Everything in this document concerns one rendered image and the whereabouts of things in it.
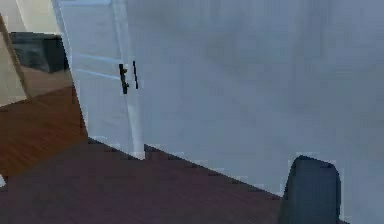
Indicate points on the black worktop cabinet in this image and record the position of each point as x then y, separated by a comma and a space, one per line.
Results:
40, 53

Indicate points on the white room door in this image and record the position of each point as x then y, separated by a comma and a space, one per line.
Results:
100, 100

